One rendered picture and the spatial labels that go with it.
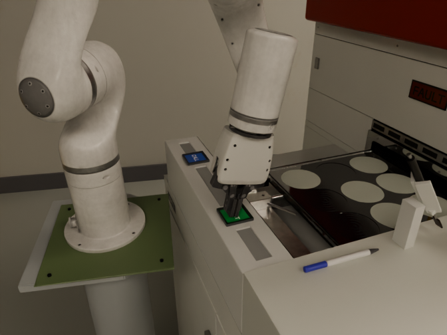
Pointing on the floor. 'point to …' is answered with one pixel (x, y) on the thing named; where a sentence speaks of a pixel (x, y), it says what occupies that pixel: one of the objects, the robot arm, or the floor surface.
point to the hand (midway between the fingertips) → (233, 204)
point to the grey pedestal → (98, 290)
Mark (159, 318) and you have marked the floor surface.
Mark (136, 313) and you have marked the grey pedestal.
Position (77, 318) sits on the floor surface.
